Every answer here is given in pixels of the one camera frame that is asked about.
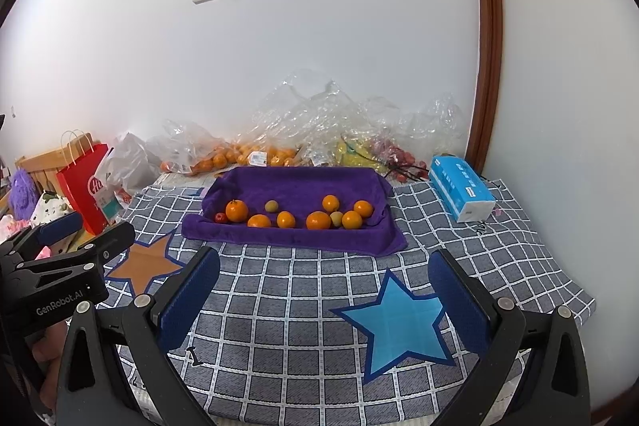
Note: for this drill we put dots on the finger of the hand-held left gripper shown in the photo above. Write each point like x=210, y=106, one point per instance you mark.
x=60, y=225
x=100, y=249

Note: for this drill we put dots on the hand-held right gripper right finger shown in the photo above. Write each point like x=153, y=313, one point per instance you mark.
x=457, y=301

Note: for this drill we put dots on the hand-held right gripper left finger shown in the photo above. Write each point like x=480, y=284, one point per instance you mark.
x=189, y=301

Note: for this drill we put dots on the small red apple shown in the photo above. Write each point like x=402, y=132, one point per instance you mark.
x=219, y=217

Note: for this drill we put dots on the orange with green stem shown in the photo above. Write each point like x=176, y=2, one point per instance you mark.
x=236, y=212

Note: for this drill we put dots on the oval orange citrus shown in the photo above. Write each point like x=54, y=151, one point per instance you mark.
x=259, y=222

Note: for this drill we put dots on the yellow-green plum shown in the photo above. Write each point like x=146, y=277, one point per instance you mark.
x=271, y=206
x=336, y=219

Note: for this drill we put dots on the small orange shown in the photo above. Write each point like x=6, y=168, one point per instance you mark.
x=352, y=220
x=363, y=208
x=285, y=219
x=330, y=203

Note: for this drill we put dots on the large orange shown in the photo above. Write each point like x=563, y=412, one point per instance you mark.
x=318, y=220

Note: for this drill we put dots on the purple towel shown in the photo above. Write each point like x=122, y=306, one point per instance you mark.
x=299, y=184

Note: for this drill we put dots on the person's left hand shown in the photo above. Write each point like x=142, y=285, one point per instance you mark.
x=50, y=356

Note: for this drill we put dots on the white floral cloth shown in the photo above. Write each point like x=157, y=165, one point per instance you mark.
x=50, y=206

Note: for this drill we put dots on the red paper bag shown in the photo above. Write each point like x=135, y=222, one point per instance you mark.
x=82, y=186

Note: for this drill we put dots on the pink cloth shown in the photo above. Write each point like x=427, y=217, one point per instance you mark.
x=12, y=226

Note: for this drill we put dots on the purple plush toy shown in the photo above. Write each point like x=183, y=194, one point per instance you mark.
x=24, y=194

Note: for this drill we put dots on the small black bone-shaped piece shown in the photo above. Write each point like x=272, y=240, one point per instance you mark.
x=192, y=355

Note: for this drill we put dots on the white plastic bag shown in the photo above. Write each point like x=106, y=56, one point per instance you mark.
x=130, y=161

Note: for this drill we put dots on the printed cardboard sheet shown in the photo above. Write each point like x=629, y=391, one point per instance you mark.
x=189, y=180

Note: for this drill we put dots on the blue tissue pack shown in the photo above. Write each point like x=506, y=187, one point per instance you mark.
x=459, y=186

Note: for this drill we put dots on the grey checked star blanket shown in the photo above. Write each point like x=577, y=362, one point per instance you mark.
x=309, y=286

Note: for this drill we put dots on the small clear bag of oranges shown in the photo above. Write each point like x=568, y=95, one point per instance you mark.
x=194, y=141

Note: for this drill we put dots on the clear bag with yellow contents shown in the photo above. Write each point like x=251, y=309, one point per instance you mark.
x=424, y=121

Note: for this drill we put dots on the large clear bag of oranges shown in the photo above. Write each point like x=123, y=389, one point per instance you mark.
x=294, y=116

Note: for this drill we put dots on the brown wooden door frame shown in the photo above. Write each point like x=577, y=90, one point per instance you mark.
x=486, y=31

